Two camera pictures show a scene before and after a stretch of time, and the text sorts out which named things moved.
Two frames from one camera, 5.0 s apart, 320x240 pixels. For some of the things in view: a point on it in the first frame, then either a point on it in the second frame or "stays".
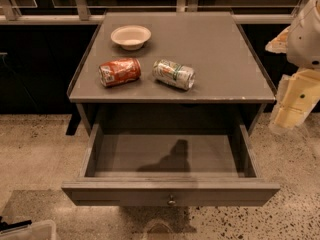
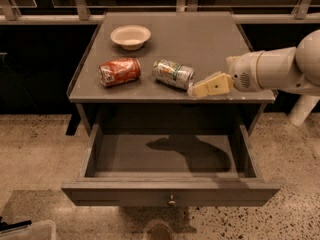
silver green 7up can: (174, 74) stays
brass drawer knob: (171, 201) stays
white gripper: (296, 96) to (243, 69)
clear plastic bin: (38, 230) stays
